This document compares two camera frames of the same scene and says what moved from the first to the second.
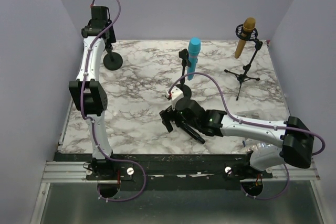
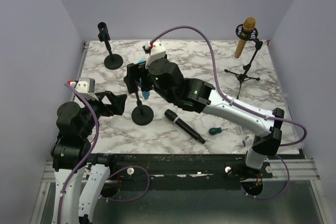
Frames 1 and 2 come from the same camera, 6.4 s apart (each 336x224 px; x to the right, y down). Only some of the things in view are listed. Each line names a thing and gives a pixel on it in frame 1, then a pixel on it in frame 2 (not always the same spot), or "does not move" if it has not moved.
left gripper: x=111 y=39 -> x=117 y=106
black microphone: x=192 y=131 does not move
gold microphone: x=249 y=24 does not move
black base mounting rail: x=176 y=171 does not move
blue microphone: x=194 y=48 -> x=146 y=94
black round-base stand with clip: x=184 y=55 -> x=142 y=115
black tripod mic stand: x=258 y=44 does not move
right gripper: x=167 y=115 -> x=135 y=71
